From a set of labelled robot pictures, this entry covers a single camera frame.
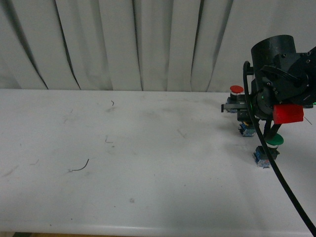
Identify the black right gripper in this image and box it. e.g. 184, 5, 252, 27
221, 78, 274, 122

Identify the yellow mushroom push button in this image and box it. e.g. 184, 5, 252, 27
238, 121, 256, 137

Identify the red mushroom push button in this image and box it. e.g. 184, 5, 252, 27
226, 85, 245, 113

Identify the green mushroom push button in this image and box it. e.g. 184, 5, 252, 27
252, 133, 284, 170

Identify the white pleated curtain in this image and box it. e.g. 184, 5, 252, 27
0, 0, 316, 92

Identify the black cable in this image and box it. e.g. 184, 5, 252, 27
243, 60, 316, 234

